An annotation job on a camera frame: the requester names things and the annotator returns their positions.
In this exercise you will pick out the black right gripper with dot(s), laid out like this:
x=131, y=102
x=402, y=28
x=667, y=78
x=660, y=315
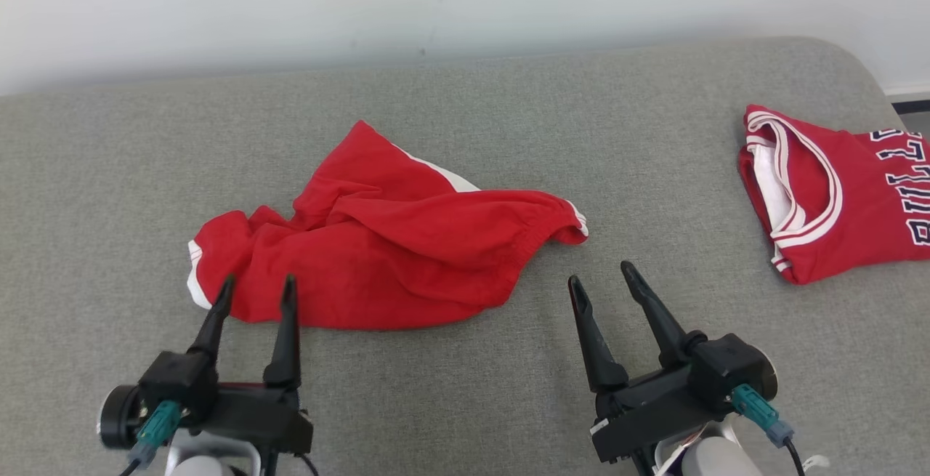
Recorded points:
x=647, y=414

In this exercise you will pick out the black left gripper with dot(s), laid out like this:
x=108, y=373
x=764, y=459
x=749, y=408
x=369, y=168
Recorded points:
x=261, y=414

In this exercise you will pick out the red white basketball shorts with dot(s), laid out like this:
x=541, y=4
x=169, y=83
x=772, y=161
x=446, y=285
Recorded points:
x=385, y=258

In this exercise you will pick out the red Bulls basketball jersey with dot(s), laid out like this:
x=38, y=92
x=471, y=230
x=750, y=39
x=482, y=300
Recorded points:
x=843, y=200

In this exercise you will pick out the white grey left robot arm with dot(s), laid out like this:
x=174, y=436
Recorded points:
x=116, y=418

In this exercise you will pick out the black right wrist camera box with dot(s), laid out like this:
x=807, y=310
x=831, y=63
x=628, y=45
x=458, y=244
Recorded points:
x=730, y=367

